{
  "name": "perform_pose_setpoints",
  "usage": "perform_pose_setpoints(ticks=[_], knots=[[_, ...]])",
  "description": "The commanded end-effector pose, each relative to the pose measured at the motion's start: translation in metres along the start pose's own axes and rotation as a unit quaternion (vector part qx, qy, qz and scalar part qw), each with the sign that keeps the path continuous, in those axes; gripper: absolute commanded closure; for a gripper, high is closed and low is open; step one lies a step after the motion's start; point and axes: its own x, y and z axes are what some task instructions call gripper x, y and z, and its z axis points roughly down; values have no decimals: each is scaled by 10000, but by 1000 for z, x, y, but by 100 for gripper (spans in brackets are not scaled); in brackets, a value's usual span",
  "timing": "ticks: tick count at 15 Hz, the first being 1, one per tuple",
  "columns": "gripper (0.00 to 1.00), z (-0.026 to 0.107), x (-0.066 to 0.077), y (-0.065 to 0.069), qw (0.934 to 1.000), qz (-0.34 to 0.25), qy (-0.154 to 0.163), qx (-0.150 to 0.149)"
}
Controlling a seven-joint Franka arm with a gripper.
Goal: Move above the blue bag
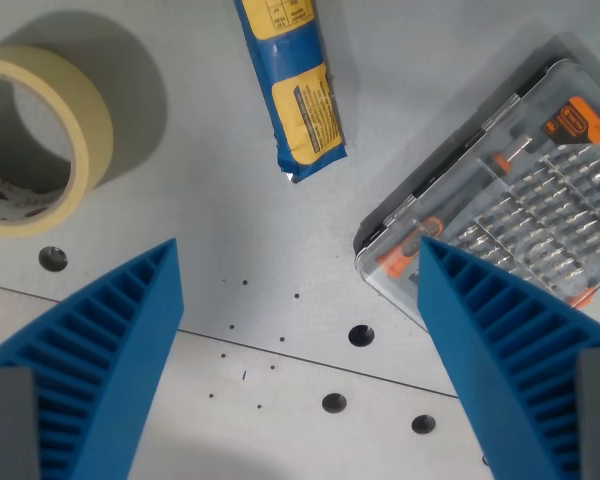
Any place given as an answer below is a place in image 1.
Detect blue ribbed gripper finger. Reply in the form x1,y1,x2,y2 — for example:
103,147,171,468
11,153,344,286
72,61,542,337
416,235,600,480
0,237,186,480

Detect blue and yellow snack bag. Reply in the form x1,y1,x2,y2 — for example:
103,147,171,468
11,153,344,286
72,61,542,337
232,0,349,184

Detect clear screwdriver bit set case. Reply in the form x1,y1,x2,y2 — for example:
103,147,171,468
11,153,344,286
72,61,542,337
353,58,600,332

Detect beige masking tape roll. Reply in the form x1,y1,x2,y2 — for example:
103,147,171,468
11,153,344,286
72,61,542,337
0,45,115,238

